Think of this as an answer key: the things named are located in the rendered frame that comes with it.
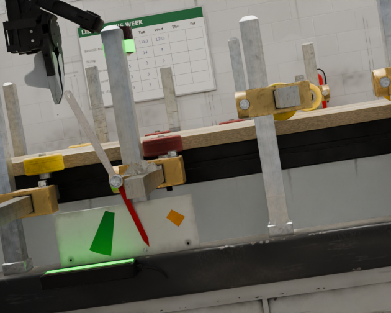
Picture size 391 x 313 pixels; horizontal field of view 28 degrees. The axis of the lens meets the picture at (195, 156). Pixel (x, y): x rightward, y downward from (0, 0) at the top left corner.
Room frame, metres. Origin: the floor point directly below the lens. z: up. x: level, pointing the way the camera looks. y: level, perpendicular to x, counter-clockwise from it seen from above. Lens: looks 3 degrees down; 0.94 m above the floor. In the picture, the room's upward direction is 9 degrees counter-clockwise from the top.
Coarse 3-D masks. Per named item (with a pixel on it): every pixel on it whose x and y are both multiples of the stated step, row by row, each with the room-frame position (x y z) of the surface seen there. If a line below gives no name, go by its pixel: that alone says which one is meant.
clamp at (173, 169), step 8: (152, 160) 1.43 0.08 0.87; (160, 160) 1.41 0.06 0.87; (168, 160) 1.41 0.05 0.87; (176, 160) 1.41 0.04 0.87; (120, 168) 1.42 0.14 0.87; (168, 168) 1.41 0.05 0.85; (176, 168) 1.41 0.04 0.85; (128, 176) 1.42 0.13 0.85; (168, 176) 1.41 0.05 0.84; (176, 176) 1.41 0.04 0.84; (184, 176) 1.43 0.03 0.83; (160, 184) 1.41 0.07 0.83; (168, 184) 1.41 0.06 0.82; (176, 184) 1.41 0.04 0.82
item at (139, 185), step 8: (136, 176) 1.21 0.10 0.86; (144, 176) 1.19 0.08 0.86; (152, 176) 1.27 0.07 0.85; (160, 176) 1.37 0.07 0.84; (128, 184) 1.18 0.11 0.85; (136, 184) 1.17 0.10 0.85; (144, 184) 1.18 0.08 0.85; (152, 184) 1.26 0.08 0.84; (128, 192) 1.18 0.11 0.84; (136, 192) 1.18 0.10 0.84; (144, 192) 1.17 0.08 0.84
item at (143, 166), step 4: (140, 160) 1.27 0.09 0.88; (144, 160) 1.28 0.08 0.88; (132, 164) 1.25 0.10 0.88; (140, 164) 1.27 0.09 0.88; (144, 164) 1.28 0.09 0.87; (148, 164) 1.28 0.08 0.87; (152, 164) 1.25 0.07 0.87; (128, 168) 1.25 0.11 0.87; (132, 168) 1.24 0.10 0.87; (136, 168) 1.25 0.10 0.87; (140, 168) 1.26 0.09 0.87; (144, 168) 1.26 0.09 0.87; (148, 168) 1.24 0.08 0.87; (152, 168) 1.24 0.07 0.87; (156, 168) 1.25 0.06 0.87; (160, 168) 1.25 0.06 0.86; (128, 172) 1.24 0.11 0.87; (132, 172) 1.24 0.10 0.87; (136, 172) 1.24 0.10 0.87; (140, 172) 1.24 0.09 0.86; (144, 172) 1.24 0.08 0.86; (120, 176) 1.24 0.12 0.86
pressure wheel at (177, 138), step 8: (160, 136) 1.58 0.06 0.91; (168, 136) 1.56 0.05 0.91; (176, 136) 1.56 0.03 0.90; (144, 144) 1.57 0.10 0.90; (152, 144) 1.55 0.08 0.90; (160, 144) 1.55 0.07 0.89; (168, 144) 1.55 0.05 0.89; (176, 144) 1.56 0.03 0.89; (144, 152) 1.57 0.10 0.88; (152, 152) 1.55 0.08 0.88; (160, 152) 1.55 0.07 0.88
